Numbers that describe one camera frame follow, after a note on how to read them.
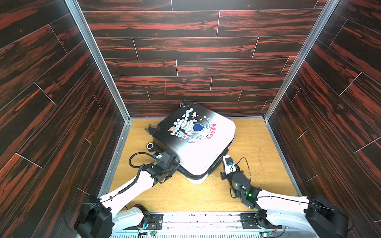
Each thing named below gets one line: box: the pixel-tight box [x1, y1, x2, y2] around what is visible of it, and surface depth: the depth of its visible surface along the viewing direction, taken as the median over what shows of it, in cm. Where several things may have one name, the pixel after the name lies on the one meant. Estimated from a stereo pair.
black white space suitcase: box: [144, 100, 237, 185], surface depth 84 cm
